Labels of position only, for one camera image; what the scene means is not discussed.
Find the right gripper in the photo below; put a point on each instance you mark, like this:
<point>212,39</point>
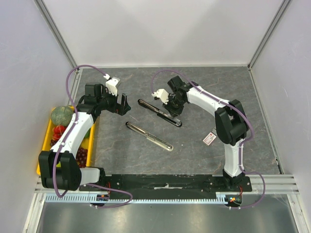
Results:
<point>173,108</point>

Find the red cherry tomato cluster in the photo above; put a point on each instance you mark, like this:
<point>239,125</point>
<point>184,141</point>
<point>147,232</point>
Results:
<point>58,132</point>

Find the red white staple box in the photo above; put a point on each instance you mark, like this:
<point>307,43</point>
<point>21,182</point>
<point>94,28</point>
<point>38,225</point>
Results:
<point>209,138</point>

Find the silver and black stapler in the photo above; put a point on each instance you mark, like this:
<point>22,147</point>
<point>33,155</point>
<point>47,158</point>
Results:
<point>151,137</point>

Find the purple grape bunch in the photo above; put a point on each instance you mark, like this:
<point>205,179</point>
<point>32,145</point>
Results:
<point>81,157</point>

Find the green striped melon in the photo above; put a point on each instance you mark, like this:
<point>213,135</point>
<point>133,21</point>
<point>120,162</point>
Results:
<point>61,115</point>

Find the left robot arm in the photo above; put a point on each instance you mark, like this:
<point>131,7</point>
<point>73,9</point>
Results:
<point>58,166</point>

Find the grey cable duct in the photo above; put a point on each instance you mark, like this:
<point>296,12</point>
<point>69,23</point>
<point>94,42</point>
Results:
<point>104,199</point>

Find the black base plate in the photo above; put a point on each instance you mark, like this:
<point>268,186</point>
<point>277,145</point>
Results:
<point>206,182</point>

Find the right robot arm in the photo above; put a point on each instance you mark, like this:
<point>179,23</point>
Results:
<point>231,128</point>

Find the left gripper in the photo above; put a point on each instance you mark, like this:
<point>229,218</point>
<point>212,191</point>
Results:
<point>120,109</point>

